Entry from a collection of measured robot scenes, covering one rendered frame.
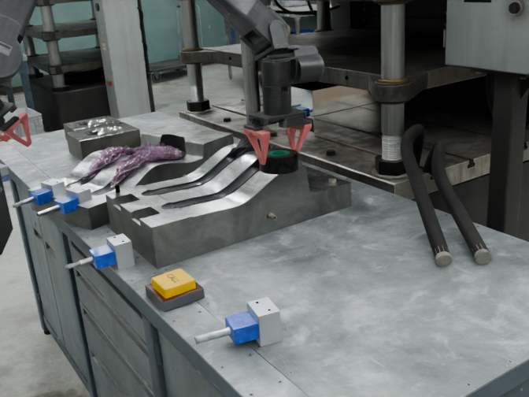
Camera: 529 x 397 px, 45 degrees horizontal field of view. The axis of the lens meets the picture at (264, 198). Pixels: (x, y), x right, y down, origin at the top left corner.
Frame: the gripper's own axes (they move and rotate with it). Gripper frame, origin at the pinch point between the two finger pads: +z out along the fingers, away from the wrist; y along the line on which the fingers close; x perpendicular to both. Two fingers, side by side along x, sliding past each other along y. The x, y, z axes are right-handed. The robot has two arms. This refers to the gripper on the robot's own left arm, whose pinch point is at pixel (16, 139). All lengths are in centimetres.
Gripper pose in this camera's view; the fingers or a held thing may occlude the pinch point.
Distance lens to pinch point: 163.7
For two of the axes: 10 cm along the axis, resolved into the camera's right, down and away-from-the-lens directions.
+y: -7.7, -1.8, 6.2
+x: -5.4, 7.0, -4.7
